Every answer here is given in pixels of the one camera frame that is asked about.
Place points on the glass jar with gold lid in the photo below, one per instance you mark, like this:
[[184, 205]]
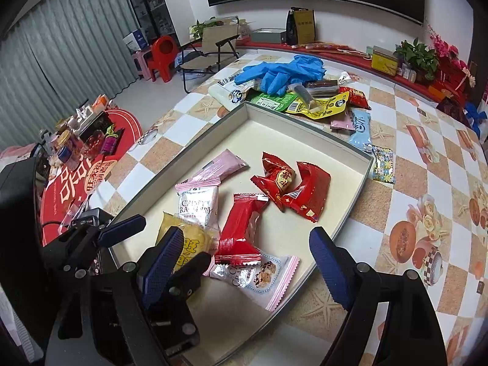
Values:
[[70, 148]]

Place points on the grey shallow box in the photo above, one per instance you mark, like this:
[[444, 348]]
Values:
[[305, 141]]

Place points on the purple candy packet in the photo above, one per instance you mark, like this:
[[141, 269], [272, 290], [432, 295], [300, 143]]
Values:
[[108, 145]]

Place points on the small floral candy packet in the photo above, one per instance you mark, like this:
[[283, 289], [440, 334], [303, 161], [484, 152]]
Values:
[[382, 164]]

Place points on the white pink nougat packet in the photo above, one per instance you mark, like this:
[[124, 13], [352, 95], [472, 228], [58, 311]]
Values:
[[263, 278], [198, 206]]

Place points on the black gift tray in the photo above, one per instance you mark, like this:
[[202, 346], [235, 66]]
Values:
[[97, 122]]

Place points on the clear wrapped snack stick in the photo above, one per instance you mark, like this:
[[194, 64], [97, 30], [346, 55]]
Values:
[[307, 101]]

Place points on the white snack bag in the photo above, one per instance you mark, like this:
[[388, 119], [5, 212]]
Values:
[[228, 93]]

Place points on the yellow green flat box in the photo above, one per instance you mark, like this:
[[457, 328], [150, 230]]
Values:
[[385, 63]]

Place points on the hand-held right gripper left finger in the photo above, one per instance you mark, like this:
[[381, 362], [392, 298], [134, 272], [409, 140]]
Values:
[[164, 267]]

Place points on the red crinkled snack packet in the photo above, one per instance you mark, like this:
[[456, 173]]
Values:
[[312, 183], [280, 177]]

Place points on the red plastic chair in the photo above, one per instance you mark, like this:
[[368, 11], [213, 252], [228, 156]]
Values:
[[164, 51]]

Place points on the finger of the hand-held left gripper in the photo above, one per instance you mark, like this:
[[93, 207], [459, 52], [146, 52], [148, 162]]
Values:
[[122, 228], [192, 270]]

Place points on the pink artificial flowers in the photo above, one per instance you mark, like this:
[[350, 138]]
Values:
[[444, 47]]

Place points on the checkered printed tablecloth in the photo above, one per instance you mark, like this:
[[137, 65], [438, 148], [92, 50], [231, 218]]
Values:
[[419, 167]]

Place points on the yellow cracker packet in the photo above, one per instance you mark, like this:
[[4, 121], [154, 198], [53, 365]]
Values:
[[194, 240]]

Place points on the white blue carton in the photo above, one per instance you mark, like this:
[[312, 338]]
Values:
[[135, 42]]

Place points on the small pink flat packet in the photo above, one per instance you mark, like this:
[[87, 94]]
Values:
[[342, 122]]

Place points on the long red snack packet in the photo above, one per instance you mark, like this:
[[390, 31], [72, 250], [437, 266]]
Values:
[[240, 228]]

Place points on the black bag with yellow label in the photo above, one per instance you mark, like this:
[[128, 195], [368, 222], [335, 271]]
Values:
[[305, 26]]

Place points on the green potted plant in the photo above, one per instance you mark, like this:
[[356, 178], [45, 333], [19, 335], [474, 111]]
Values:
[[417, 57]]

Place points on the light blue snack packet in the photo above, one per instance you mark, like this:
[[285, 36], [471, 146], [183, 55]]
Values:
[[360, 129]]

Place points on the red gift box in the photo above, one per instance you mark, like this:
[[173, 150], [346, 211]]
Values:
[[451, 82]]

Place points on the pink snack packet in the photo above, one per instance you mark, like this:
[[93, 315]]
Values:
[[225, 164]]

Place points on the black electronic device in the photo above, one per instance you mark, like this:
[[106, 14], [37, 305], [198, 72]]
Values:
[[89, 213]]

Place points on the open cardboard box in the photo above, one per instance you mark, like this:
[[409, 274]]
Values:
[[244, 30]]

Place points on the grey curtain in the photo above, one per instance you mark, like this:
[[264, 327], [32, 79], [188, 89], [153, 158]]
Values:
[[68, 45]]

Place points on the red printed chip bag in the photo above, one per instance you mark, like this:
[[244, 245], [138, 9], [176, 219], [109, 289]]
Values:
[[356, 97]]

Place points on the yellow printed snack packet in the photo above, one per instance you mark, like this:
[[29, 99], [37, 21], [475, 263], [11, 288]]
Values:
[[328, 108]]

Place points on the grey flat box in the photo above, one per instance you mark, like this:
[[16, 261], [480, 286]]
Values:
[[267, 36]]

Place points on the dark brown snack bar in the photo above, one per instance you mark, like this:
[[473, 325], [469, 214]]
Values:
[[322, 85]]

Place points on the red round printed table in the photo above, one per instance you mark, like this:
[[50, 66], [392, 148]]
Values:
[[68, 194]]

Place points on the blue nitrile glove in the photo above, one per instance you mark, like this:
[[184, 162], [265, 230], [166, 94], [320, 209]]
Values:
[[308, 64], [267, 74]]

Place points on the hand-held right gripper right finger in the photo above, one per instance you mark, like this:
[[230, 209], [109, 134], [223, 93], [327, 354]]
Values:
[[331, 270]]

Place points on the pink plastic stool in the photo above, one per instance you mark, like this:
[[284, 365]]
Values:
[[140, 59]]

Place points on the small leafy plant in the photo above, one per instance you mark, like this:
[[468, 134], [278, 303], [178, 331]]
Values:
[[200, 26]]

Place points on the green snack packet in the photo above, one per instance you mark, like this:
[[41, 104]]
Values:
[[272, 102]]

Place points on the glass display cabinet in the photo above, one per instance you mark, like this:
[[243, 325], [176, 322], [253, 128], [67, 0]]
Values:
[[156, 0]]

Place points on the beige folding chair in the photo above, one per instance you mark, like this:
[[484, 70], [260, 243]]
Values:
[[213, 38]]

